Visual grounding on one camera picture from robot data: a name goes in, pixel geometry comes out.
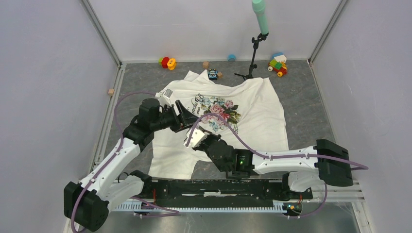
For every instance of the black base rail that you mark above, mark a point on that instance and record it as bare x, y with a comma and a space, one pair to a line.
220, 193

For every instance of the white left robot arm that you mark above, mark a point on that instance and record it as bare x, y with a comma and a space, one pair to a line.
89, 202

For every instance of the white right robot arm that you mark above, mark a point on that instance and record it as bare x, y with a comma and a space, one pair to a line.
324, 163

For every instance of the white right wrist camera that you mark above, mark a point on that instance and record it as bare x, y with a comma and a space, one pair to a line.
194, 138

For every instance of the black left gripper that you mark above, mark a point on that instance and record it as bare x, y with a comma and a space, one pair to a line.
185, 118

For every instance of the white floral t-shirt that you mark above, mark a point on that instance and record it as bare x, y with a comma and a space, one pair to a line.
247, 115

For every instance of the white slotted cable duct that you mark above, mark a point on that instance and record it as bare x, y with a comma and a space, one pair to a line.
139, 207

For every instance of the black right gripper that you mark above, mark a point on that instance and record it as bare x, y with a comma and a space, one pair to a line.
200, 147

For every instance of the colourful brick toy car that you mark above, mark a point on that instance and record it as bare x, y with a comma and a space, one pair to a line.
278, 65

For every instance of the teal foam microphone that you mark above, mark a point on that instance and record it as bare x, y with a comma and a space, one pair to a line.
259, 7

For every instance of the red yellow green ring toy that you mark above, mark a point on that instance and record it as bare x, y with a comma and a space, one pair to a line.
166, 62

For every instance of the black tripod stand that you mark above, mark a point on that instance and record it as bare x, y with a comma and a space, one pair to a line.
261, 37

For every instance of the blue round block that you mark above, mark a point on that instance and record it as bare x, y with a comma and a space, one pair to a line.
231, 58

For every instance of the tan cube on rail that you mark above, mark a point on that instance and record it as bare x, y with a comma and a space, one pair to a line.
111, 92

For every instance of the black blue robot toy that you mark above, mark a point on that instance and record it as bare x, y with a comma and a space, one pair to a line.
212, 74

